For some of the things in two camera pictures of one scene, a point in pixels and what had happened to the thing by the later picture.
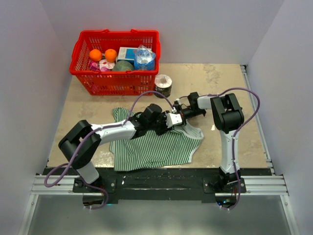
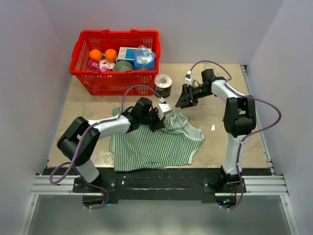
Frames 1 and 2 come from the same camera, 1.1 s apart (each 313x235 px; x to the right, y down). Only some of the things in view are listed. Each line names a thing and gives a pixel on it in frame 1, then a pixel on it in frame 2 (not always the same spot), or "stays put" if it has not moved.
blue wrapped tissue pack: (144, 58) stays put
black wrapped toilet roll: (163, 84) stays put
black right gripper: (183, 113) -> (186, 101)
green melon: (122, 65) stays put
